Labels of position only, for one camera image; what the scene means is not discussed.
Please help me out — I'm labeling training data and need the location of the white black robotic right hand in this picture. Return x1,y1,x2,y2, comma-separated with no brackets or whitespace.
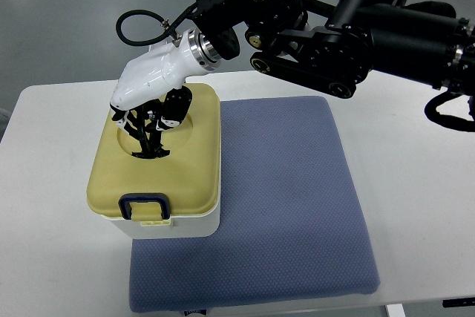
108,28,223,132

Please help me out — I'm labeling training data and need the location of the yellow storage box lid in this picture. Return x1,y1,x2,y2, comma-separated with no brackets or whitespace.
86,83,221,218

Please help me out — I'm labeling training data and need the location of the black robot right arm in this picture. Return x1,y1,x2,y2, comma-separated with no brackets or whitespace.
111,0,474,144

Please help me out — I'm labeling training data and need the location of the white storage box base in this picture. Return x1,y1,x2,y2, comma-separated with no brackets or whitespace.
102,201,220,239

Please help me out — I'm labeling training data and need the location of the blue grey fabric mat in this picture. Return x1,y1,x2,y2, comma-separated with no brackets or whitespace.
129,96,380,313

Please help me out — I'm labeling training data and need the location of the black label under table edge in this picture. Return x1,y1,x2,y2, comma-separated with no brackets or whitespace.
442,297,475,308

